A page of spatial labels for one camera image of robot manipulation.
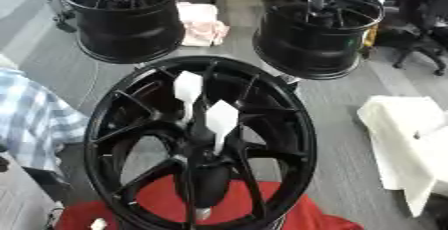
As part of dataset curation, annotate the black office chair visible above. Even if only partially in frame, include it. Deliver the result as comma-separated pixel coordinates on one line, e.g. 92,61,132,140
372,0,448,77

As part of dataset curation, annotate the small white object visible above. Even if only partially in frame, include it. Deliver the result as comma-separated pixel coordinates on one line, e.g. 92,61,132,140
89,217,111,230

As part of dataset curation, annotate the black wheel rim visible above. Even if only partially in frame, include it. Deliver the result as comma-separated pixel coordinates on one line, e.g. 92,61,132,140
250,0,387,81
56,0,188,65

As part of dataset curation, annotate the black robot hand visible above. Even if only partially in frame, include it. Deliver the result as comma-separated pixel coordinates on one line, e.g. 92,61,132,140
187,162,237,209

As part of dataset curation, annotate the white pin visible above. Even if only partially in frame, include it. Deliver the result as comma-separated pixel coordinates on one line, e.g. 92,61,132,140
203,99,242,157

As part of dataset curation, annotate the large black spoked wheel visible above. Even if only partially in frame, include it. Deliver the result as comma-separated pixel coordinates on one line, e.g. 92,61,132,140
82,55,321,230

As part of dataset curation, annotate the person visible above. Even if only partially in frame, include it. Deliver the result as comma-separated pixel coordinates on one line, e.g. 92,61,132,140
0,53,91,175

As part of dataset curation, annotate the white foam sheet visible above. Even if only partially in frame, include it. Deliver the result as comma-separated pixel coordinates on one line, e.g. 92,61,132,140
355,95,448,218

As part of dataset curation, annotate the pink white cloth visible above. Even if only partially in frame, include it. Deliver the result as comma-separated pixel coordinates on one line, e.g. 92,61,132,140
175,1,231,48

